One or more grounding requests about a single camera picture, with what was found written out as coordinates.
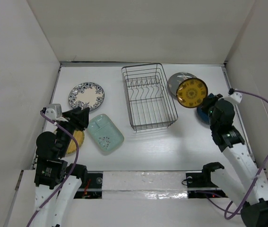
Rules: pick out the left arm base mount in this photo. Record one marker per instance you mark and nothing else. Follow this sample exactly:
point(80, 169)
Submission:
point(94, 180)

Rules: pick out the grey wire dish rack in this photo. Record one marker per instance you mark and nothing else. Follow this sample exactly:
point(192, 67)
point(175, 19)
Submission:
point(149, 103)

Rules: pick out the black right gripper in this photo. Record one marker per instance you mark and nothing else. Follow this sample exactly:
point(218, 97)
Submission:
point(207, 101)

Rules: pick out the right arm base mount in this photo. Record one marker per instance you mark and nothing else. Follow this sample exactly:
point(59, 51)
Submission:
point(196, 179)

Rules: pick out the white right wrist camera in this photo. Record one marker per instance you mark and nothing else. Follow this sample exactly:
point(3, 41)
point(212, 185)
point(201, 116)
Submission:
point(234, 97)

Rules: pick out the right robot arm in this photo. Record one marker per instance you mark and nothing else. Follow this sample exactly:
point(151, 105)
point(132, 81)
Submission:
point(250, 194)

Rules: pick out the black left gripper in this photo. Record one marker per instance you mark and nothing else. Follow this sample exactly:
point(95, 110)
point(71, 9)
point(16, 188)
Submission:
point(73, 116)

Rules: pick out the light green rectangular tray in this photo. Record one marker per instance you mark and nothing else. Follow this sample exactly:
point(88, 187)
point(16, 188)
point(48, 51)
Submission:
point(105, 134)

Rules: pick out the yellow patterned round plate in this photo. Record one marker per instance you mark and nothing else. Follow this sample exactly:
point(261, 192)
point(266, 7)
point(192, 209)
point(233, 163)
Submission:
point(191, 92)

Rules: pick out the yellow woven round plate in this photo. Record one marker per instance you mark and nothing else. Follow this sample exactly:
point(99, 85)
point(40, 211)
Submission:
point(66, 145)

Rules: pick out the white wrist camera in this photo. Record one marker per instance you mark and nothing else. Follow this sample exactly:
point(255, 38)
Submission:
point(53, 112)
point(234, 97)

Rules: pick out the dark blue leaf dish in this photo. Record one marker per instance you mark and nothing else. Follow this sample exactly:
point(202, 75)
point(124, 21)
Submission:
point(202, 115)

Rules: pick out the metal front rail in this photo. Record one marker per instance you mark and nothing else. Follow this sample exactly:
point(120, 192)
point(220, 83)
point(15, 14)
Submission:
point(176, 188)

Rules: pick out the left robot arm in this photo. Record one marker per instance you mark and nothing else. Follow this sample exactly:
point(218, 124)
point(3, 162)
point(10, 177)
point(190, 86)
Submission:
point(57, 174)

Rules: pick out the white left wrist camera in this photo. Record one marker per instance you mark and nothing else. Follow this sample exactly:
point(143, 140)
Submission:
point(53, 112)

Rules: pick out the grey reindeer plate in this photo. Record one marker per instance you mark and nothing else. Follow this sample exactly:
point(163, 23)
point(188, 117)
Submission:
point(176, 79)

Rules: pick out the blue floral white plate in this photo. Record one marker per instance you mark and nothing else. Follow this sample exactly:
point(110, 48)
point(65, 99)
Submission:
point(87, 94)

